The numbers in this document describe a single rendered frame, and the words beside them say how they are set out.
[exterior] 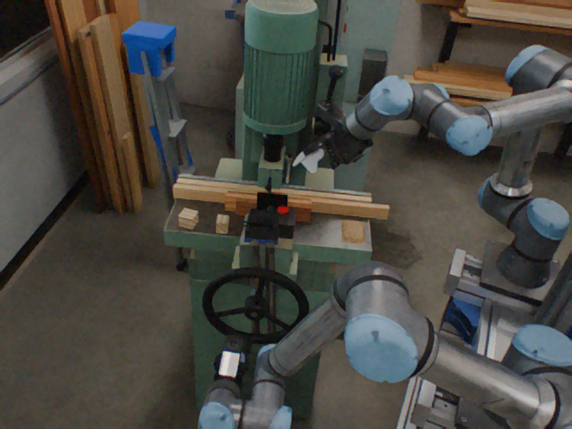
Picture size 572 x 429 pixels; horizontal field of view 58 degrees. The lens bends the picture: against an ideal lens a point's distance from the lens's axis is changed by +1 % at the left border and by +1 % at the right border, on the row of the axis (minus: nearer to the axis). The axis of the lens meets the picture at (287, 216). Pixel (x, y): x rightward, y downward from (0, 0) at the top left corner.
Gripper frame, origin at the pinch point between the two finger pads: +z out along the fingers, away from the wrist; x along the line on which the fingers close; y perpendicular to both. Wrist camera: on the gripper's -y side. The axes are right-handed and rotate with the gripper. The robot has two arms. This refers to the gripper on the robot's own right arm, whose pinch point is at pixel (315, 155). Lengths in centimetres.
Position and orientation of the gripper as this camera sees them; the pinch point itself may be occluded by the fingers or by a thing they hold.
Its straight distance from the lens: 135.0
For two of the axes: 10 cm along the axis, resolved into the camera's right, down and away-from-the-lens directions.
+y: 4.3, 8.9, -1.4
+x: 8.1, -3.1, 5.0
